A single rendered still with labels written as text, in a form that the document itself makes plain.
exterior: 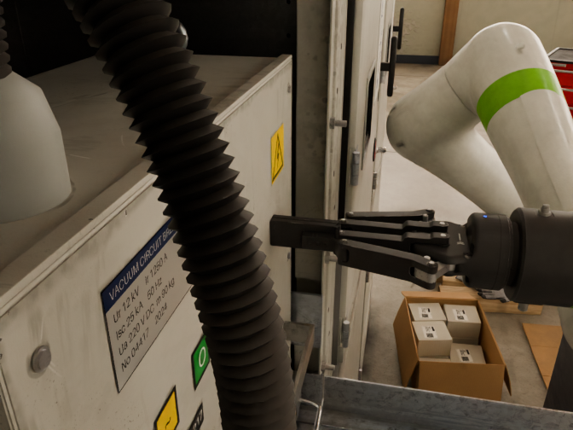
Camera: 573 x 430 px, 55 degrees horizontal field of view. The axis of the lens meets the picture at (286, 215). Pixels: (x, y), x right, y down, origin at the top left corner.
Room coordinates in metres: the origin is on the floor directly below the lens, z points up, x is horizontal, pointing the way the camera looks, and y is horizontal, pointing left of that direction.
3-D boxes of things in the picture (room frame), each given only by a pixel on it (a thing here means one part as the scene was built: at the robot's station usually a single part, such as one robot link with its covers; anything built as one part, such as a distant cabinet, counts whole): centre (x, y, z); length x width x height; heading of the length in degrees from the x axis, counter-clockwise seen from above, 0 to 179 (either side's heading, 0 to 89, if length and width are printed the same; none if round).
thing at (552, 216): (0.46, -0.24, 1.23); 0.09 x 0.06 x 0.12; 168
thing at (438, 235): (0.48, -0.10, 1.23); 0.11 x 0.01 x 0.04; 79
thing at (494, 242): (0.48, -0.17, 1.23); 0.09 x 0.08 x 0.07; 78
